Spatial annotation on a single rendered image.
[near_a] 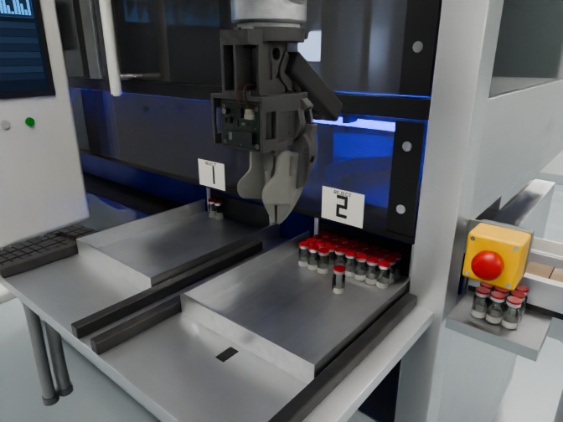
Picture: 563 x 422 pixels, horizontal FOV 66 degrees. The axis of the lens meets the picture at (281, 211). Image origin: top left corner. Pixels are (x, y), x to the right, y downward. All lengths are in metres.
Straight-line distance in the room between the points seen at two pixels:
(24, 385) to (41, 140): 1.17
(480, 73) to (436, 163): 0.13
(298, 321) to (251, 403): 0.18
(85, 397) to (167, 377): 1.41
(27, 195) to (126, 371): 0.78
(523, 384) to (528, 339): 1.40
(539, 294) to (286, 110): 0.53
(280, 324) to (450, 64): 0.44
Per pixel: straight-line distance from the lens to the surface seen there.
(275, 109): 0.42
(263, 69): 0.44
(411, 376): 0.84
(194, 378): 0.60
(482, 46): 0.64
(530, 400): 2.08
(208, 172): 0.98
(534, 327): 0.78
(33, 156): 1.31
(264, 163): 0.50
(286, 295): 0.75
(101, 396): 1.99
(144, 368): 0.63
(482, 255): 0.65
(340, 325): 0.69
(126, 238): 1.03
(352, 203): 0.75
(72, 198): 1.38
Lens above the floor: 1.27
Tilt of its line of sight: 20 degrees down
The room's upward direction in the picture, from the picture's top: straight up
